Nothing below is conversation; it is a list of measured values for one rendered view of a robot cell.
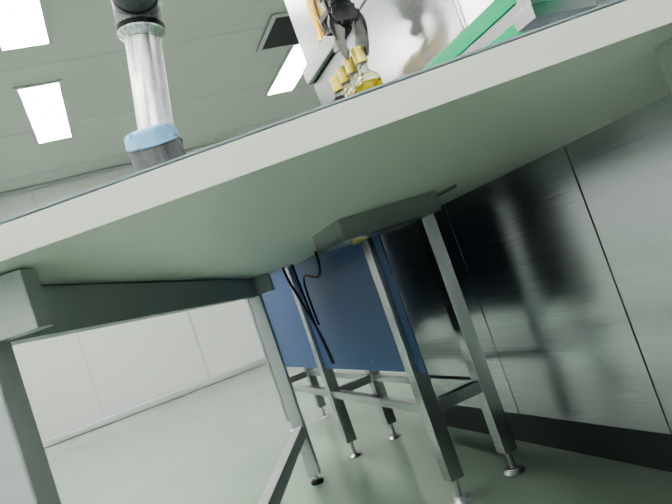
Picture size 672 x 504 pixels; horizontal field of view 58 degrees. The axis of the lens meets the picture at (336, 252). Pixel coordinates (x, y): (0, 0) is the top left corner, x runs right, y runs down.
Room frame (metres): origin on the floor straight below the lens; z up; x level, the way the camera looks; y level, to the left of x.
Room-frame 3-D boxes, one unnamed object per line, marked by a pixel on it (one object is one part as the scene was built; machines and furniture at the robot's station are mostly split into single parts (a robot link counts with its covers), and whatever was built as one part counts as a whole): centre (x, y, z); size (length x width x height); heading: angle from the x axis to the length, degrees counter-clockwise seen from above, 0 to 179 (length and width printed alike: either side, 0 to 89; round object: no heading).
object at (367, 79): (1.56, -0.22, 0.99); 0.06 x 0.06 x 0.21; 21
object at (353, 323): (2.25, 0.09, 0.54); 1.59 x 0.18 x 0.43; 21
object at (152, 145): (1.33, 0.30, 1.00); 0.13 x 0.12 x 0.14; 14
